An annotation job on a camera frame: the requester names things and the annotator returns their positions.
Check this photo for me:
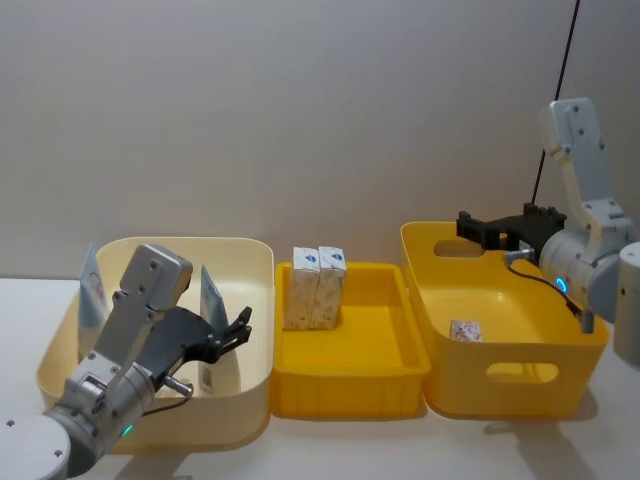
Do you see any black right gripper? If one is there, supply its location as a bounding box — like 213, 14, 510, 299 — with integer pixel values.
456, 201, 569, 262

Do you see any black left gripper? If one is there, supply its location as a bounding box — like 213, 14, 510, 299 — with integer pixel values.
146, 306, 254, 397

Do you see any pale blue white pouch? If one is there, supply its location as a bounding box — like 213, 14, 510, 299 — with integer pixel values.
77, 242, 111, 362
198, 263, 232, 394

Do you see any cream plastic bin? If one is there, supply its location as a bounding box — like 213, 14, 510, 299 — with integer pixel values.
35, 236, 274, 449

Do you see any tall speckled drink carton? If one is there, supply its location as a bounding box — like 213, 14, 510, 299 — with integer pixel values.
283, 245, 321, 332
310, 244, 348, 332

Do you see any small white red carton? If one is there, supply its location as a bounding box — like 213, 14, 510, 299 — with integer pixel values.
448, 319, 486, 344

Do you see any shallow yellow plastic crate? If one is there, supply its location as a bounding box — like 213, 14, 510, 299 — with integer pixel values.
269, 260, 433, 419

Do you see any right gripper cable with plug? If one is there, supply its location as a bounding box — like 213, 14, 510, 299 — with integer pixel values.
503, 248, 597, 334

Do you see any gripper cable with plug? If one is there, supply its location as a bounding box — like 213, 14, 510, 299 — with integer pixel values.
144, 377, 196, 416
503, 248, 597, 334

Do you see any left gripper cable with plug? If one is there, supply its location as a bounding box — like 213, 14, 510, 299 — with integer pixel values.
144, 377, 196, 416

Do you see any yellow plastic bin with handles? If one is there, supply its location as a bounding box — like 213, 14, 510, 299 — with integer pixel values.
399, 221, 612, 419

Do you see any thin black hanging cable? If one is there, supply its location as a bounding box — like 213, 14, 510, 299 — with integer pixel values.
530, 0, 583, 208

